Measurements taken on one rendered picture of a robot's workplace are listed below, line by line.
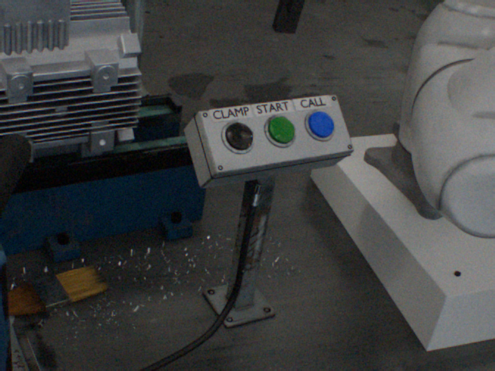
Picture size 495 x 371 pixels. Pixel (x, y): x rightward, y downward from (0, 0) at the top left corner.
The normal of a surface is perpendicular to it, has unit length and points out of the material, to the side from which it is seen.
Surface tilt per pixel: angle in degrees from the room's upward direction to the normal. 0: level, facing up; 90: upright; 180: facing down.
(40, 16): 90
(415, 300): 90
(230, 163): 38
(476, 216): 92
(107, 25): 88
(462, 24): 49
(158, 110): 0
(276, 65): 0
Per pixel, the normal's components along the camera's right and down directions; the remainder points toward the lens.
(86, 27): 0.46, 0.52
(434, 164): -0.92, -0.08
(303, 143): 0.39, -0.31
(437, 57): -0.64, -0.51
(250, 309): 0.14, -0.82
